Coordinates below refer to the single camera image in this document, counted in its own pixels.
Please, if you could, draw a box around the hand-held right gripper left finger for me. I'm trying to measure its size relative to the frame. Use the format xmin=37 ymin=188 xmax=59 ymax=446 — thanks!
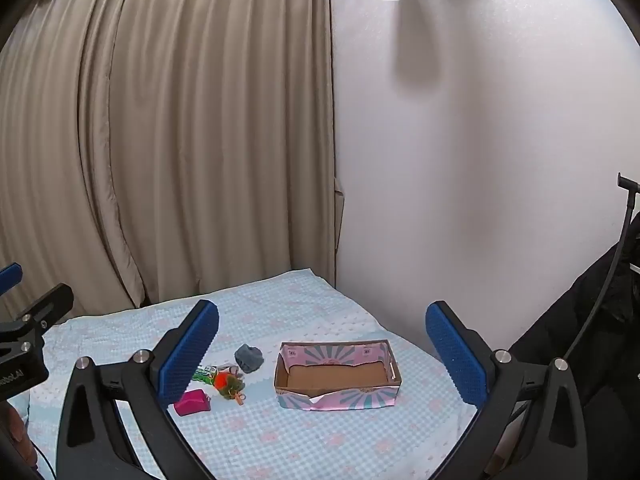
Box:
xmin=56 ymin=299 xmax=221 ymax=480

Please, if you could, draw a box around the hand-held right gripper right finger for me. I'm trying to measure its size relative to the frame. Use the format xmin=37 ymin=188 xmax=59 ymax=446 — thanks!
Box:
xmin=425 ymin=300 xmax=589 ymax=480

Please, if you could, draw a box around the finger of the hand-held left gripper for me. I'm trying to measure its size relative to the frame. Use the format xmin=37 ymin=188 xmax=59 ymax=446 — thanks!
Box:
xmin=14 ymin=283 xmax=75 ymax=333
xmin=0 ymin=262 xmax=24 ymax=297

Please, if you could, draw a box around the orange green plush toy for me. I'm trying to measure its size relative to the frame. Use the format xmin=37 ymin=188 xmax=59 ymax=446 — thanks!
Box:
xmin=212 ymin=370 xmax=247 ymax=405

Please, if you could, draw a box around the magenta pouch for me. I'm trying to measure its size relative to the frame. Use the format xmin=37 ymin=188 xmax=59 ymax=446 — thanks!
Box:
xmin=173 ymin=388 xmax=212 ymax=417

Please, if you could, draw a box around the patterned cardboard box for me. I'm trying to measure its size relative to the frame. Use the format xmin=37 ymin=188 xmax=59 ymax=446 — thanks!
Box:
xmin=273 ymin=339 xmax=403 ymax=412

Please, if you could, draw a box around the person's left hand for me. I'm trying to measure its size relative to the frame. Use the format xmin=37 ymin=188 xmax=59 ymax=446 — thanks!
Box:
xmin=5 ymin=406 xmax=31 ymax=458

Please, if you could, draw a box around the grey sock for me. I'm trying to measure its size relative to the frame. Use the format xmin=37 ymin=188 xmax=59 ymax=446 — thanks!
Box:
xmin=234 ymin=343 xmax=265 ymax=375

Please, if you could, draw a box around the light blue checked blanket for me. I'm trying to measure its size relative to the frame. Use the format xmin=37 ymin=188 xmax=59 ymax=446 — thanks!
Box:
xmin=9 ymin=267 xmax=479 ymax=480

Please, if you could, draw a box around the black clothing pile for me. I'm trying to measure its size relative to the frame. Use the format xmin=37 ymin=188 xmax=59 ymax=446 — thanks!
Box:
xmin=506 ymin=210 xmax=640 ymax=480

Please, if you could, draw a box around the black metal stand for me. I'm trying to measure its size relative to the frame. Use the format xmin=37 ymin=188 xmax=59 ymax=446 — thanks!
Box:
xmin=567 ymin=172 xmax=640 ymax=361

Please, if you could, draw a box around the beige curtain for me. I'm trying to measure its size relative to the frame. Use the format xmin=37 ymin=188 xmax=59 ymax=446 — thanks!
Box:
xmin=0 ymin=0 xmax=347 ymax=327

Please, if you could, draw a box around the thin black cable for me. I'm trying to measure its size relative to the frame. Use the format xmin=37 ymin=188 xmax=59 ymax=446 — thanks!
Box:
xmin=27 ymin=437 xmax=57 ymax=480

